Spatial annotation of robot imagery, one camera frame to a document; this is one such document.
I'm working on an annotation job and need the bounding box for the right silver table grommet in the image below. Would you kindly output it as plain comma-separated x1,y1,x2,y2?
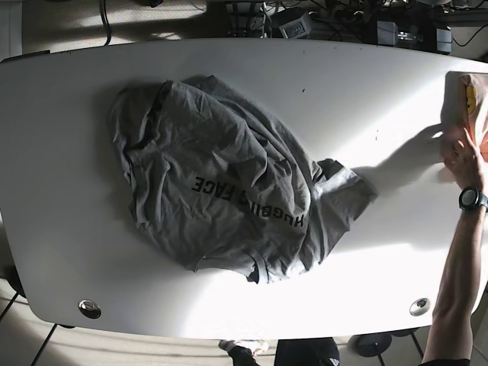
409,297,431,317

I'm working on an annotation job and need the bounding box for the black wrist watch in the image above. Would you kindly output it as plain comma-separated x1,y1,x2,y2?
458,187,488,210

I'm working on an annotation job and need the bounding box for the silver table grommet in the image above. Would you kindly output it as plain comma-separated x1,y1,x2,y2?
409,297,431,317
78,299,101,319

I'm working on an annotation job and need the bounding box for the grey multi-socket box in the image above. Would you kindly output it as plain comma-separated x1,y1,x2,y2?
277,8,313,40

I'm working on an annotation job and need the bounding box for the grey Hugging Face T-shirt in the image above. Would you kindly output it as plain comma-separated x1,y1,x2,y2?
108,76,376,284

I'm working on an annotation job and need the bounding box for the white sneaker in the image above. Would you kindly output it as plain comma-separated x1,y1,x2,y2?
218,340,269,357

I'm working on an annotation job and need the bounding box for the peach T-shirt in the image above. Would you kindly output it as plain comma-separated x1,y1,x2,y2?
441,71,487,161

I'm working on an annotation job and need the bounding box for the grey power adapter box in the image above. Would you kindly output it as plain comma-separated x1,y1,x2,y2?
377,21,399,47

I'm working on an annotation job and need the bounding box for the left silver table grommet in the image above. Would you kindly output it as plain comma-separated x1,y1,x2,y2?
78,299,101,319

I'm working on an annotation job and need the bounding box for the left black table leg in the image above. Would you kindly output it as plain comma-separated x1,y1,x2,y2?
30,323,58,366

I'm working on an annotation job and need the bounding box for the black round stand base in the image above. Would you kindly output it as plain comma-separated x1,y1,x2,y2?
355,333,392,358

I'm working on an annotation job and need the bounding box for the person's hand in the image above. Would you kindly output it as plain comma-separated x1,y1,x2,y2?
441,126,487,193

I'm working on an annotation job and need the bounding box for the person's bare forearm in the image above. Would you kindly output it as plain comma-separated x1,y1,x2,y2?
422,207,486,365

